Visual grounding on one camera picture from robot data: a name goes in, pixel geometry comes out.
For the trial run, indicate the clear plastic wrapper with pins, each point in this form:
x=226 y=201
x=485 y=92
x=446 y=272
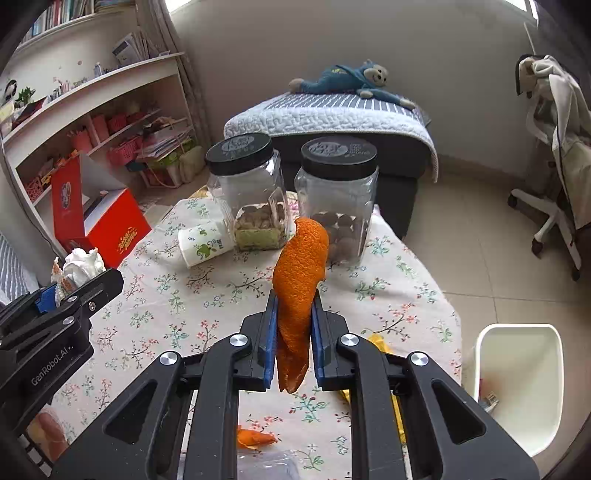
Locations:
x=268 y=464

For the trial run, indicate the yellow packet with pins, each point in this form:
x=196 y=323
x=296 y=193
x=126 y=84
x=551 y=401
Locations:
x=381 y=344

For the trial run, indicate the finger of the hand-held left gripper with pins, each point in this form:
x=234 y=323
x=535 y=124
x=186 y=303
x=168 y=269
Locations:
x=104 y=286
x=46 y=297

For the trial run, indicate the floral tablecloth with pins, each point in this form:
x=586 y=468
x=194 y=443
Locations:
x=184 y=318

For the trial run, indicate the white low shelf unit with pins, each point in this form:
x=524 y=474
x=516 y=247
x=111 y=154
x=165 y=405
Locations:
x=115 y=78

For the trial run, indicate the person's left hand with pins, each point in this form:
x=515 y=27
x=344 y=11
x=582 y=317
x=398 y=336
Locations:
x=48 y=434

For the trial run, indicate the white tissue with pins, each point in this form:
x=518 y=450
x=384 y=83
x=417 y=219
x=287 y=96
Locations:
x=83 y=267

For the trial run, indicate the stack of papers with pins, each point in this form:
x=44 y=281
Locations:
x=164 y=143

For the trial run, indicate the red gift box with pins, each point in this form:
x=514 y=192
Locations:
x=67 y=198

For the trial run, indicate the white wall bookshelf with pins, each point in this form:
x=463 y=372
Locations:
x=92 y=14

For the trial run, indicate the clear jar with pistachios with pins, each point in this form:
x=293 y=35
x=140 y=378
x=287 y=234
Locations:
x=251 y=184

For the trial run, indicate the beige blanket with dark trim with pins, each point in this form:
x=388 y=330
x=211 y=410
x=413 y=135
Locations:
x=572 y=138

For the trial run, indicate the white tote bag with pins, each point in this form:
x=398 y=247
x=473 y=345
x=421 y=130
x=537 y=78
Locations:
x=191 y=164

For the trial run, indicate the pink plastic basket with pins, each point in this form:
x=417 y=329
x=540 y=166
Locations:
x=124 y=152

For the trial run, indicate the striped grey bedding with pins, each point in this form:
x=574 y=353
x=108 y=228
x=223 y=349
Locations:
x=16 y=272

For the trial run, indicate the white grey office chair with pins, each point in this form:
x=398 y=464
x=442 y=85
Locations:
x=549 y=221

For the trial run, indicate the white green paper cup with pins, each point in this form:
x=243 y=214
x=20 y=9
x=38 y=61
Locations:
x=205 y=242

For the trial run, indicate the small orange peel piece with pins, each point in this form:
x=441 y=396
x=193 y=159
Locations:
x=256 y=437

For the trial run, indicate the small potted plant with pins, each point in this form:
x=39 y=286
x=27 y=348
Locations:
x=24 y=96

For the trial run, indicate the clear jar with dark nuts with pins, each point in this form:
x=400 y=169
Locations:
x=339 y=184

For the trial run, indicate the white desk calendar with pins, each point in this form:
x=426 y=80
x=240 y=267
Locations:
x=129 y=48

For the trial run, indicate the grey patterned curtain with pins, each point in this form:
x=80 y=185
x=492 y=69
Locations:
x=178 y=55

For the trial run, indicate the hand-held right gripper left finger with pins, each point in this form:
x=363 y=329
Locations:
x=268 y=350

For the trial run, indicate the cream plastic waste bin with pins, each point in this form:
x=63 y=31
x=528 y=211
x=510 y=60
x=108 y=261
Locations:
x=531 y=415

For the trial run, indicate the large orange peel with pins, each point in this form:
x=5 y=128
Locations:
x=298 y=277

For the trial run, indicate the row of books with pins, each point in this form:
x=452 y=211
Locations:
x=60 y=14

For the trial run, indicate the blue plush monkey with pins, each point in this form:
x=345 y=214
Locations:
x=346 y=78

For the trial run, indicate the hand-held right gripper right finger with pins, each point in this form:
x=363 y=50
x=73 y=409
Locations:
x=317 y=350

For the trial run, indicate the quilted striped cover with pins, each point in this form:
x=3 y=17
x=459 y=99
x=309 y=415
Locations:
x=332 y=115

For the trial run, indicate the orange white wrapper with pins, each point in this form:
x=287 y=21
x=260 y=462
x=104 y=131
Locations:
x=59 y=284

